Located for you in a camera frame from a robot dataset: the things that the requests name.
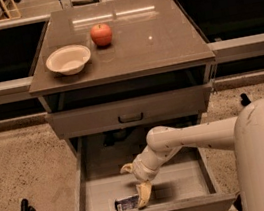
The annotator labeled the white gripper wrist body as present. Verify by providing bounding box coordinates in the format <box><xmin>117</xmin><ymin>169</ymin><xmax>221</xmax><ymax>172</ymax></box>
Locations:
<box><xmin>132</xmin><ymin>153</ymin><xmax>160</xmax><ymax>182</ymax></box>

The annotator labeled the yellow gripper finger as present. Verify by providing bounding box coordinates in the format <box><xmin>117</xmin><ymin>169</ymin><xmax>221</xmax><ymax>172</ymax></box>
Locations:
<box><xmin>120</xmin><ymin>163</ymin><xmax>134</xmax><ymax>174</ymax></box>
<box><xmin>136</xmin><ymin>181</ymin><xmax>152</xmax><ymax>210</ymax></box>

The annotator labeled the blue rxbar wrapper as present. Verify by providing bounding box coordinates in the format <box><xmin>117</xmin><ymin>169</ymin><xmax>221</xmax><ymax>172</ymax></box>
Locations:
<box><xmin>114</xmin><ymin>194</ymin><xmax>139</xmax><ymax>211</ymax></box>

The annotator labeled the grey drawer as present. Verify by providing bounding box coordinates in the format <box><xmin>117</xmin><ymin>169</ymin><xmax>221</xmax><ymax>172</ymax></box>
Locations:
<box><xmin>46</xmin><ymin>85</ymin><xmax>211</xmax><ymax>139</ymax></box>
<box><xmin>74</xmin><ymin>127</ymin><xmax>236</xmax><ymax>211</ymax></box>

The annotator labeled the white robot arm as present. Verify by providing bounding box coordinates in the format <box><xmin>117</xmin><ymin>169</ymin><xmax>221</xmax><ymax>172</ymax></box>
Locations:
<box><xmin>120</xmin><ymin>99</ymin><xmax>264</xmax><ymax>211</ymax></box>

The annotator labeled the closed grey top drawer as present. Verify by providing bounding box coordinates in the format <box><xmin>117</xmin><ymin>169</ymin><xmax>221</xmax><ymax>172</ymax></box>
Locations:
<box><xmin>46</xmin><ymin>85</ymin><xmax>211</xmax><ymax>139</ymax></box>

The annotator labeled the grey cabinet with glossy top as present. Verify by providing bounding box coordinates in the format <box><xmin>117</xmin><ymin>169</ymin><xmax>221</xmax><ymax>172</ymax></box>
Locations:
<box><xmin>30</xmin><ymin>0</ymin><xmax>215</xmax><ymax>151</ymax></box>

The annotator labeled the black stand leg right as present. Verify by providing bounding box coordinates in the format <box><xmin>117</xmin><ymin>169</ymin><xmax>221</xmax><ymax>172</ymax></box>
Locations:
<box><xmin>240</xmin><ymin>93</ymin><xmax>251</xmax><ymax>107</ymax></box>

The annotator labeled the white paper bowl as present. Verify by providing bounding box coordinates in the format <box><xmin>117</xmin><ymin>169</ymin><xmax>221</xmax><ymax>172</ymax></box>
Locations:
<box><xmin>45</xmin><ymin>45</ymin><xmax>91</xmax><ymax>76</ymax></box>

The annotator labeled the red apple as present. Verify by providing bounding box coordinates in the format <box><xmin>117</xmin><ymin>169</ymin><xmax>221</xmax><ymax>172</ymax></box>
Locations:
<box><xmin>89</xmin><ymin>23</ymin><xmax>113</xmax><ymax>47</ymax></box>

